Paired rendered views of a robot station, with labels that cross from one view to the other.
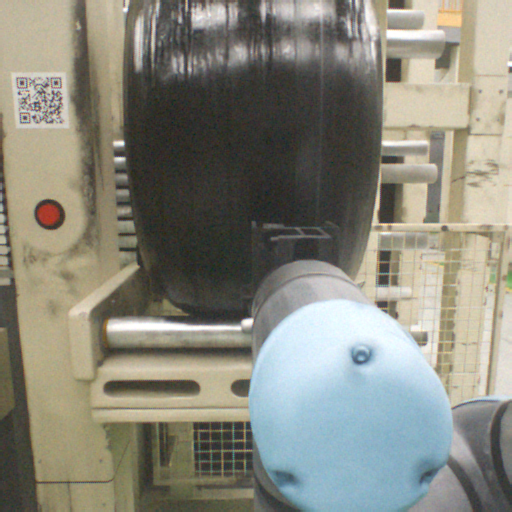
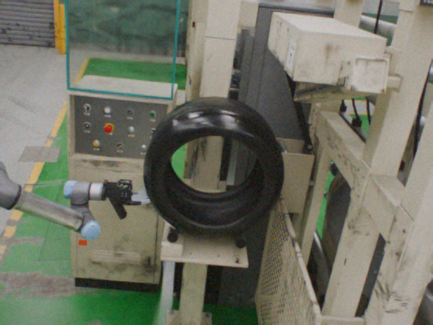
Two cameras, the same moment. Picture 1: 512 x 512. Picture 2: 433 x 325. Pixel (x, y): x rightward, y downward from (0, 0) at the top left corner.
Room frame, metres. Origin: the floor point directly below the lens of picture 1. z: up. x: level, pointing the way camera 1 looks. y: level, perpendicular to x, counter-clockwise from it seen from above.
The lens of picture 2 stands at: (0.69, -1.64, 1.90)
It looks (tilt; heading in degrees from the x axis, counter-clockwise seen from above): 23 degrees down; 89
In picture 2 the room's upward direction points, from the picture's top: 6 degrees clockwise
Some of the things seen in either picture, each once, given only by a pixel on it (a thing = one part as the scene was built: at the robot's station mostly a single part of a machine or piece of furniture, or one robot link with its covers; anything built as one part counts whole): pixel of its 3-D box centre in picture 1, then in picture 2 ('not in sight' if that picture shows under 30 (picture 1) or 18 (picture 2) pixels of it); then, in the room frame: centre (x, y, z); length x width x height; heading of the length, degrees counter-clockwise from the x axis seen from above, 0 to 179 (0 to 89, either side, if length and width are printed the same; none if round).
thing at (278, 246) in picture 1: (295, 280); (117, 192); (0.36, -0.03, 1.03); 0.12 x 0.08 x 0.09; 1
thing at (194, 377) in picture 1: (224, 374); (175, 228); (0.60, 0.05, 0.84); 0.36 x 0.09 x 0.06; 91
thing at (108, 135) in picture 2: not in sight; (122, 188); (0.22, 0.76, 0.63); 0.56 x 0.41 x 1.27; 1
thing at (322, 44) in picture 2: not in sight; (314, 44); (1.04, -0.07, 1.71); 0.61 x 0.25 x 0.15; 91
